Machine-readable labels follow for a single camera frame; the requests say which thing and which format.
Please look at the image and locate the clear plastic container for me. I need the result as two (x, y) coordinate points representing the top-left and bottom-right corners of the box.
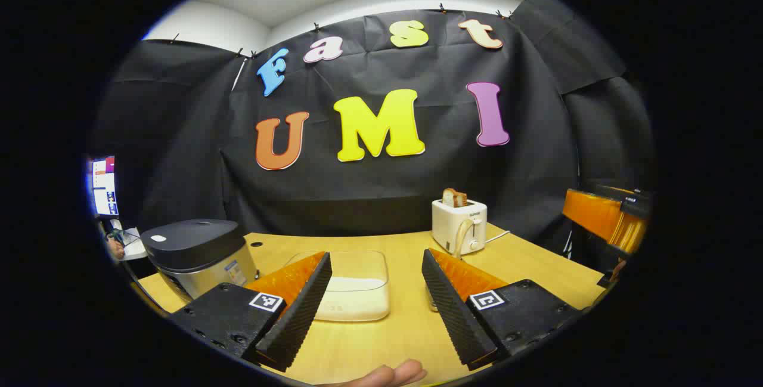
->
(285, 250), (391, 322)

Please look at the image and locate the computer monitor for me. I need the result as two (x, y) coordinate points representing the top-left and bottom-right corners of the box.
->
(89, 156), (120, 218)

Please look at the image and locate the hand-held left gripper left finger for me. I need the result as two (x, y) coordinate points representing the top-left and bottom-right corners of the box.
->
(170, 250), (333, 373)

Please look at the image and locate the black backdrop cloth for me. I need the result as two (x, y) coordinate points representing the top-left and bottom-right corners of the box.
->
(89, 0), (656, 256)

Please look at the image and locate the white toaster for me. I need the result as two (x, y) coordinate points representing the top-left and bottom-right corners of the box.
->
(432, 199), (488, 255)

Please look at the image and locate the black and silver rice cooker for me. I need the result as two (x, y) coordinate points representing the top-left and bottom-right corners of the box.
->
(141, 219), (260, 303)

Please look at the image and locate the white side table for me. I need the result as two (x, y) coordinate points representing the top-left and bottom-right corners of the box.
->
(110, 220), (148, 261)

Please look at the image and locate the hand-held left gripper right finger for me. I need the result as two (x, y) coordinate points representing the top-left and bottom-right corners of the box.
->
(421, 248), (582, 371)

